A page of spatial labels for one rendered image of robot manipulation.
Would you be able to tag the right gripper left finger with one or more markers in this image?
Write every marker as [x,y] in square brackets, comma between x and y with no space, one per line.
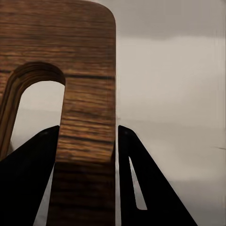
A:
[24,175]

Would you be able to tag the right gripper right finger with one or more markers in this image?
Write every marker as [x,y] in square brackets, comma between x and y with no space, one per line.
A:
[164,208]

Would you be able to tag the cutting board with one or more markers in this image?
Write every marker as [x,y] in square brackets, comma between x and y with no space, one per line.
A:
[72,42]

